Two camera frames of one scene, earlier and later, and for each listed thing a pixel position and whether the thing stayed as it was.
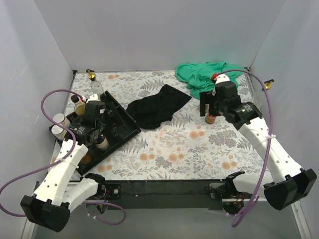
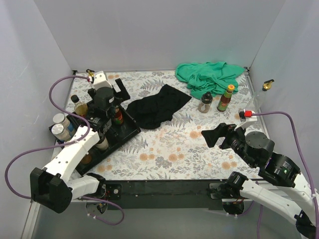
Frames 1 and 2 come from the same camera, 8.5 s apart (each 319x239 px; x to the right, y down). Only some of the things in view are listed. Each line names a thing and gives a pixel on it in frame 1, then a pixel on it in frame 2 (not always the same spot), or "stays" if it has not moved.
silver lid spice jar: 59,132 stays
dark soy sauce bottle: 79,106 stays
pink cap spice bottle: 86,159 stays
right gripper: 209,103 → 227,137
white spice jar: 103,145 stays
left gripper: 109,117 → 109,91
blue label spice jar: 60,118 stays
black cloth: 153,112 stays
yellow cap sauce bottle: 210,119 → 118,118
